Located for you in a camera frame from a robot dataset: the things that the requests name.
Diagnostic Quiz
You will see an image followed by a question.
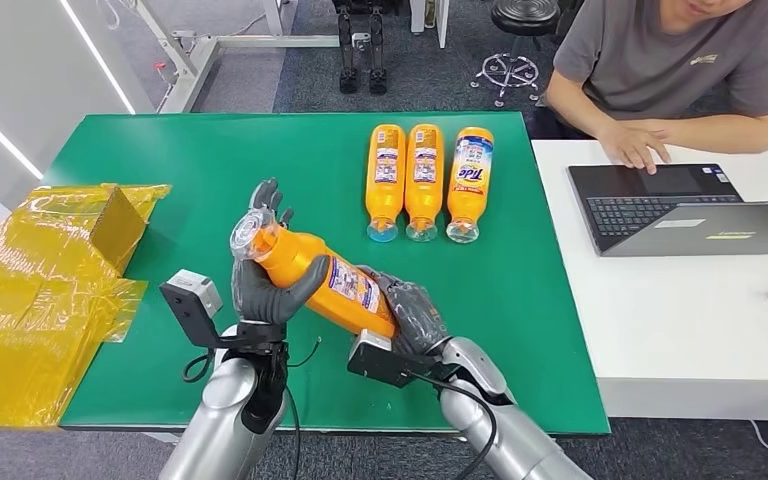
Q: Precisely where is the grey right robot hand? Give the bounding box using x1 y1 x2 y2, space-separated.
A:
357 264 453 359

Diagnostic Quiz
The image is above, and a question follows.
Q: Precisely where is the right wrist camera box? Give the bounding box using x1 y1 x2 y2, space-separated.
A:
346 329 440 391

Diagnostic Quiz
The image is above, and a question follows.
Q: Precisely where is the person's right hand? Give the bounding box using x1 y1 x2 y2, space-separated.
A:
599 122 673 176

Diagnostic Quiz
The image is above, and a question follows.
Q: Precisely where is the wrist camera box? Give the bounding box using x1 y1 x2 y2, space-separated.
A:
158 268 225 350
346 329 440 391

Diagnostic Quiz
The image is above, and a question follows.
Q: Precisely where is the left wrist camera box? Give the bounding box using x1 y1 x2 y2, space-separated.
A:
158 268 225 350

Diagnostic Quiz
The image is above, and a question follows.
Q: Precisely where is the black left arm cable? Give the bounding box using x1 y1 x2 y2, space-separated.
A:
284 384 303 480

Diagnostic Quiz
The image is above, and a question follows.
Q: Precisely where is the green table mat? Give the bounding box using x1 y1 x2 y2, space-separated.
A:
39 111 612 437

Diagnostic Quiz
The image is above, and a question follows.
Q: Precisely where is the white desk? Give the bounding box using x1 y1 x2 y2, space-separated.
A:
530 137 768 422

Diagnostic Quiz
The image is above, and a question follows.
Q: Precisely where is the dark grey laptop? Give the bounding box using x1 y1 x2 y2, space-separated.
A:
566 162 768 258

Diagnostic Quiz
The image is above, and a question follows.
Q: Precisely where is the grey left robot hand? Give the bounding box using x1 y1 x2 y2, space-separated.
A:
228 177 332 326

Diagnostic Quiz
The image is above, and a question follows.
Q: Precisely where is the person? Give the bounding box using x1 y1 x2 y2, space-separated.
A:
542 0 768 177

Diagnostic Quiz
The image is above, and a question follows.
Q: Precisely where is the yellow taped cardboard box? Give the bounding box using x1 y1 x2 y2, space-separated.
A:
0 182 173 429

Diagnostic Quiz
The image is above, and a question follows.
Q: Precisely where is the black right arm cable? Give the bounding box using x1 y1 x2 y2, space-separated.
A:
407 370 499 480

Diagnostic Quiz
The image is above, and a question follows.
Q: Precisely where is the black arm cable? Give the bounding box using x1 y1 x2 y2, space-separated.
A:
407 370 499 480
284 384 303 480

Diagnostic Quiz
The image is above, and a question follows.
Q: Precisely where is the orange Tide detergent bottle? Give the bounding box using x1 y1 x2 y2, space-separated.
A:
445 126 495 245

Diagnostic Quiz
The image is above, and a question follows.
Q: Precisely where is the white metal gantry frame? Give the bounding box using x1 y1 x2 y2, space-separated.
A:
133 0 340 115

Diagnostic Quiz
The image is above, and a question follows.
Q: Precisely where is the black round stool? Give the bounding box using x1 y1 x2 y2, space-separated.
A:
470 0 561 107

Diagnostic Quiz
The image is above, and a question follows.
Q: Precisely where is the silver black humanoid robot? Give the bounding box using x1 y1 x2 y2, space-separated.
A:
332 0 391 96

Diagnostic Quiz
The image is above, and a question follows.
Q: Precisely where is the orange detergent bottle clear cap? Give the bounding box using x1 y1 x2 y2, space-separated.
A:
404 123 446 244
364 123 407 244
229 208 400 340

